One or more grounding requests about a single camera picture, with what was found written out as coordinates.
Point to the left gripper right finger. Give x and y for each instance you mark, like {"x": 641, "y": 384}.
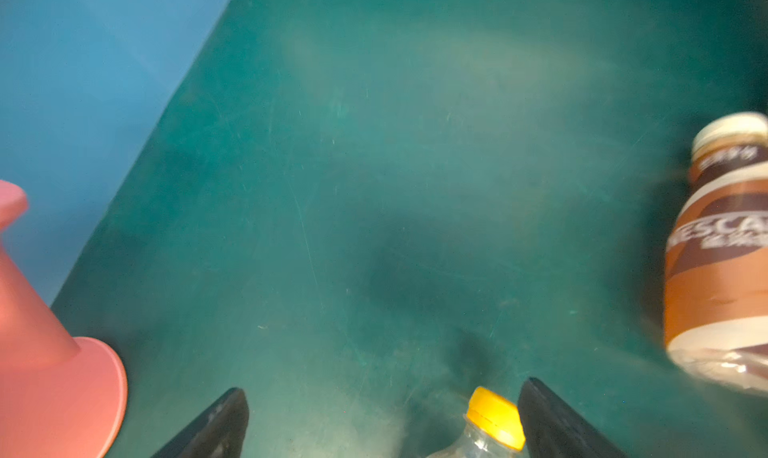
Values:
{"x": 553, "y": 429}

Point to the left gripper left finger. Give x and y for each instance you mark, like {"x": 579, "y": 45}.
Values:
{"x": 219, "y": 431}

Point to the brown Nescafe coffee bottle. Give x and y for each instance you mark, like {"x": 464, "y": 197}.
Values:
{"x": 715, "y": 292}

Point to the red label yellow cap bottle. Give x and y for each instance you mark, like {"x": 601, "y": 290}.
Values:
{"x": 493, "y": 429}

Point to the pink watering can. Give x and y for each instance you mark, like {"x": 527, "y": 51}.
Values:
{"x": 61, "y": 396}

